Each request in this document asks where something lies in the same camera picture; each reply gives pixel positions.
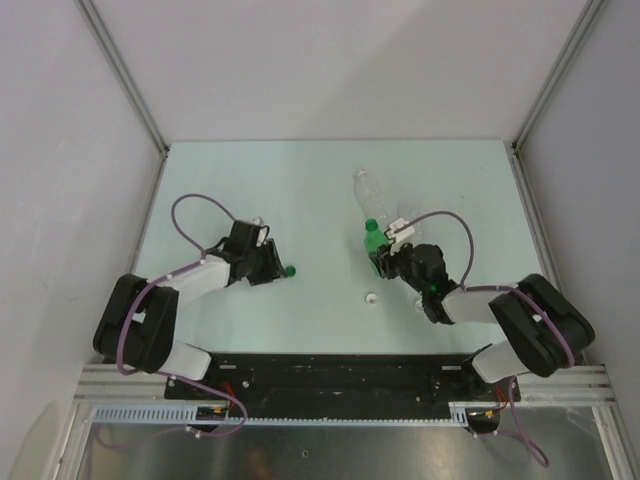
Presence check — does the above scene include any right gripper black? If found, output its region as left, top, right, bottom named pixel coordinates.
left=370, top=237, right=428, bottom=296

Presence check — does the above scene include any green plastic bottle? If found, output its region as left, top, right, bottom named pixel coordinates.
left=363, top=218, right=388, bottom=277

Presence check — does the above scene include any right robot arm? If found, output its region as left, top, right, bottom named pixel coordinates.
left=369, top=244, right=595, bottom=401

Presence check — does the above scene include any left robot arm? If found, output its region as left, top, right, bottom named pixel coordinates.
left=93, top=220, right=296, bottom=400

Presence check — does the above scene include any clear plastic bottle near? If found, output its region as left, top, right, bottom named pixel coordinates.
left=397, top=201, right=426, bottom=243

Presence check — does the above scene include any clear plastic bottle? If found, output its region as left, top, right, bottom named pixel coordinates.
left=397, top=201, right=426, bottom=243
left=353, top=169, right=391, bottom=227

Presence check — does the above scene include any white bottle cap left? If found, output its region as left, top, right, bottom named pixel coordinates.
left=365, top=293, right=378, bottom=305

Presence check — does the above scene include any clear plastic bottle far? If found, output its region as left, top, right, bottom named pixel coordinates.
left=353, top=169, right=391, bottom=227

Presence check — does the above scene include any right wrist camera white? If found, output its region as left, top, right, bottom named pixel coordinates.
left=385, top=217, right=415, bottom=245

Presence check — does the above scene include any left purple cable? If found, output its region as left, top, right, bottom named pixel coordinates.
left=94, top=193, right=249, bottom=447

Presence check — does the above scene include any purple cable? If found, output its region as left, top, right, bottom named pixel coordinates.
left=94, top=193, right=249, bottom=447
left=405, top=209, right=576, bottom=469

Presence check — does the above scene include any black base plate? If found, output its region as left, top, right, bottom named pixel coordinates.
left=164, top=353, right=509, bottom=414

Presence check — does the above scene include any grey slotted cable duct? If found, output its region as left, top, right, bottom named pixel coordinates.
left=92, top=403, right=474, bottom=425

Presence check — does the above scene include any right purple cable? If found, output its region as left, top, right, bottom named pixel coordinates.
left=405, top=209, right=576, bottom=469

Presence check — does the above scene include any right aluminium corner post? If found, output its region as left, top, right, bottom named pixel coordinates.
left=510, top=0, right=607, bottom=151

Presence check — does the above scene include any aluminium corner post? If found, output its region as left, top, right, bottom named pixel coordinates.
left=74, top=0, right=169, bottom=156
left=510, top=0, right=607, bottom=151

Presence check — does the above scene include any left aluminium corner post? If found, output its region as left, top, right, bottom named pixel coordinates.
left=74, top=0, right=169, bottom=156

